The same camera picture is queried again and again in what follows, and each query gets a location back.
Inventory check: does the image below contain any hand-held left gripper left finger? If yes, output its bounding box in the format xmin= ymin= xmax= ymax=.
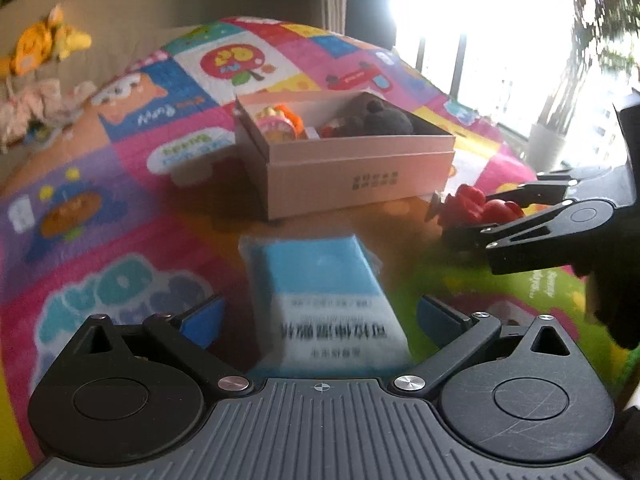
xmin=70 ymin=296 xmax=254 ymax=402

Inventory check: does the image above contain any blue and white tissue packet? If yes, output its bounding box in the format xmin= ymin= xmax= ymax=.
xmin=238 ymin=233 xmax=414 ymax=377

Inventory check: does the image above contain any colourful printed mat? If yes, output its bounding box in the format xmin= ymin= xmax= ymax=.
xmin=0 ymin=17 xmax=626 ymax=466

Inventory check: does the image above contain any pale pink cloth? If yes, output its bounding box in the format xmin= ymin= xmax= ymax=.
xmin=0 ymin=76 xmax=97 ymax=153

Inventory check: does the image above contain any green houseplant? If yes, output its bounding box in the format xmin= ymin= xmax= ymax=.
xmin=542 ymin=0 xmax=640 ymax=128

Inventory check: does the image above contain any pink and yellow toy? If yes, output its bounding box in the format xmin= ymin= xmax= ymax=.
xmin=255 ymin=105 xmax=297 ymax=144

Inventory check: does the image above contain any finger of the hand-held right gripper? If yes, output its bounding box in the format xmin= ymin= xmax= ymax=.
xmin=485 ymin=169 xmax=582 ymax=207
xmin=444 ymin=202 xmax=577 ymax=277

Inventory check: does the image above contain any orange toy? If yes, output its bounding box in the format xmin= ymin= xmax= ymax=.
xmin=280 ymin=103 xmax=307 ymax=140

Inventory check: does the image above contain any yellow plush toy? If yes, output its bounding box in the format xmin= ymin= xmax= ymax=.
xmin=0 ymin=4 xmax=94 ymax=78

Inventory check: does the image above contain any pink cardboard box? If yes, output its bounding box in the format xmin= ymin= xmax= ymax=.
xmin=234 ymin=90 xmax=457 ymax=222

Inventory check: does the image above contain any grey curtain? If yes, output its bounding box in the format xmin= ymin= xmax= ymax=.
xmin=320 ymin=0 xmax=398 ymax=52

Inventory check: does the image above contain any white plant pot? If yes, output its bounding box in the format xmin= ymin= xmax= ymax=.
xmin=526 ymin=121 xmax=569 ymax=172

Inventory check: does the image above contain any red figure toy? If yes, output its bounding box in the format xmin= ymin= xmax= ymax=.
xmin=425 ymin=184 xmax=527 ymax=242

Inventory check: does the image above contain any black plush toy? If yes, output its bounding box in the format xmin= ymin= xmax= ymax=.
xmin=330 ymin=99 xmax=417 ymax=139

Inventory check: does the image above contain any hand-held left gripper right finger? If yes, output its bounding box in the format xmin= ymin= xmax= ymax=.
xmin=392 ymin=296 xmax=576 ymax=402

